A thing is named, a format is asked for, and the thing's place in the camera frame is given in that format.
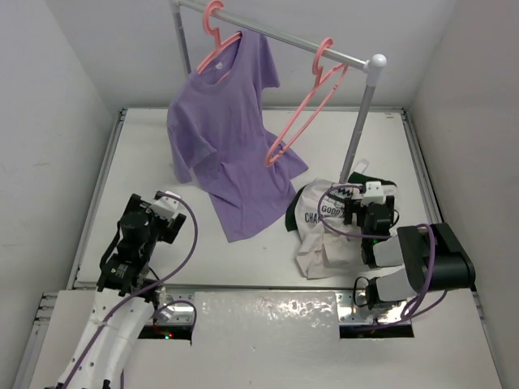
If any silver clothes rack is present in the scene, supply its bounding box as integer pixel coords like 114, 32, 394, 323
168, 0, 388, 195

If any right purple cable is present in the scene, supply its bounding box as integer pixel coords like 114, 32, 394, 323
318, 182, 447, 329

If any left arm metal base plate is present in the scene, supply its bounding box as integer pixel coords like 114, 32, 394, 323
152, 293, 197, 326

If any pink hanger with purple shirt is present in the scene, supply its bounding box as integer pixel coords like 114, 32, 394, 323
196, 0, 242, 86

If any purple t-shirt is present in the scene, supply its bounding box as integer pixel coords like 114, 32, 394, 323
166, 30, 308, 242

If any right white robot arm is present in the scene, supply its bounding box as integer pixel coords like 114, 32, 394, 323
345, 196, 476, 322

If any purple cable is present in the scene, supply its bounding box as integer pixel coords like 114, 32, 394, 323
318, 182, 447, 329
60, 193, 199, 386

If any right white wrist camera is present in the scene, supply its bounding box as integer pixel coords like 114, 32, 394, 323
361, 181, 385, 206

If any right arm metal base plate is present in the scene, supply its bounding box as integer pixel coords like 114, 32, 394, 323
336, 289, 405, 327

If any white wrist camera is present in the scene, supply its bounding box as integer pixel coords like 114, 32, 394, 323
361, 181, 385, 206
149, 191, 181, 221

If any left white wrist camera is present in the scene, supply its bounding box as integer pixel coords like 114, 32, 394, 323
149, 191, 181, 221

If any white and green t-shirt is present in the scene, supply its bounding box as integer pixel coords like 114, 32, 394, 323
285, 171, 401, 280

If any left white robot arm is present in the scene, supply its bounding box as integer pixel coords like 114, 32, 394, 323
55, 191, 186, 388

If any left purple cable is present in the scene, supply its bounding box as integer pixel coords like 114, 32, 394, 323
60, 193, 199, 386

